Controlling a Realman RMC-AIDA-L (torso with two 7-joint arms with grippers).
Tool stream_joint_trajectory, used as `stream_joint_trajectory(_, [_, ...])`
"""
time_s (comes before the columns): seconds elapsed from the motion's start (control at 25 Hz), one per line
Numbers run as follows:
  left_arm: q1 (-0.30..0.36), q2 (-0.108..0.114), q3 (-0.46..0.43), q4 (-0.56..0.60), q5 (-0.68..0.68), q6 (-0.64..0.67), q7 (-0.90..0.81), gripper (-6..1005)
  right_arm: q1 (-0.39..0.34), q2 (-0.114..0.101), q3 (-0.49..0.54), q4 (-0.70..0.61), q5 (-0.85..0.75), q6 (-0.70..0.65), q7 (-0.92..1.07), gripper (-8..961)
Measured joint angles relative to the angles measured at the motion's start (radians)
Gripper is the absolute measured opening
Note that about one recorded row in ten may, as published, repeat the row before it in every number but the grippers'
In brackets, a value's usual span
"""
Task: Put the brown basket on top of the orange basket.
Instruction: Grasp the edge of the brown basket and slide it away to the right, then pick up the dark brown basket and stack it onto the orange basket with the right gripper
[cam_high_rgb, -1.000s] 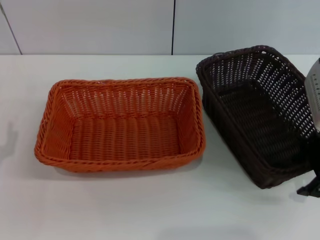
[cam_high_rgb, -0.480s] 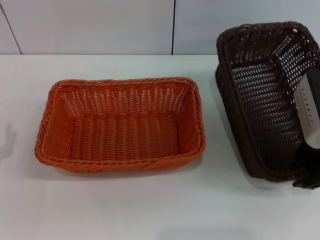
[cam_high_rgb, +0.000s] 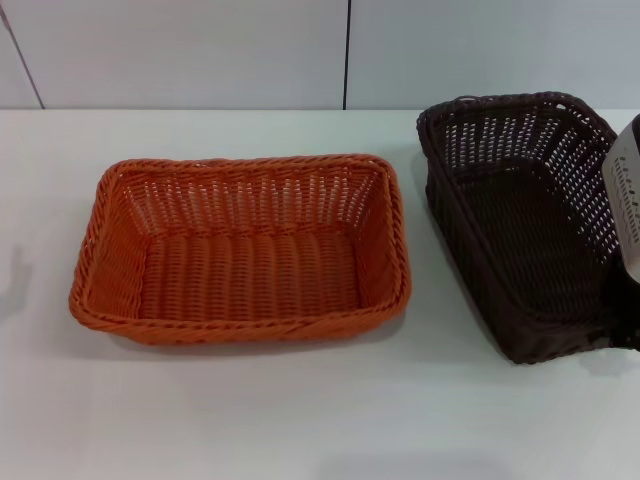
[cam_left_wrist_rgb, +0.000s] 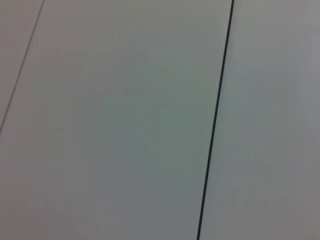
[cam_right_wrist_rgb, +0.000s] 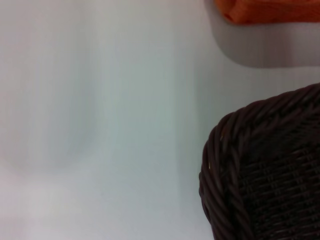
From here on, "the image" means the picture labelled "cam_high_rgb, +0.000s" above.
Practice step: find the dark brown woven basket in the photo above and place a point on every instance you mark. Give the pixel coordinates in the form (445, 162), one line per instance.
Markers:
(515, 240)

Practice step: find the orange woven basket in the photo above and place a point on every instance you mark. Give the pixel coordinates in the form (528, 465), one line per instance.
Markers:
(240, 280)

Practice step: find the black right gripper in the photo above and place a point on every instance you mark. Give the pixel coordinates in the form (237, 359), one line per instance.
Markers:
(629, 320)

